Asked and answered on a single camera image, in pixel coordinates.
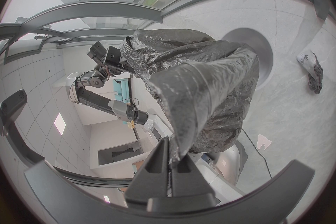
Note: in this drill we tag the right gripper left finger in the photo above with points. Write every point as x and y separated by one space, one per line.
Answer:
154 175

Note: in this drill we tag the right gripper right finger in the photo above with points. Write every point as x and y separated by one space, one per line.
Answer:
189 181

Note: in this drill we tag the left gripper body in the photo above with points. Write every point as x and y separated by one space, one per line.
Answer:
112 56

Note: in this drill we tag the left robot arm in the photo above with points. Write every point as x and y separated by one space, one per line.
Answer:
94 99

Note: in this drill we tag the white trash bin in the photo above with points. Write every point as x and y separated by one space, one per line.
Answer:
262 55

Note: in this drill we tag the crumpled black plastic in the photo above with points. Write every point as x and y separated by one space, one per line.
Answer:
315 78

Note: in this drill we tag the window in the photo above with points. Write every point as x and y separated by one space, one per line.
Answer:
105 10

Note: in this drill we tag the white printed wrapper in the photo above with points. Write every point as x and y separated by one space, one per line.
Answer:
304 59

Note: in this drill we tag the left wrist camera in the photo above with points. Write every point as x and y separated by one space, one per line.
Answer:
95 51

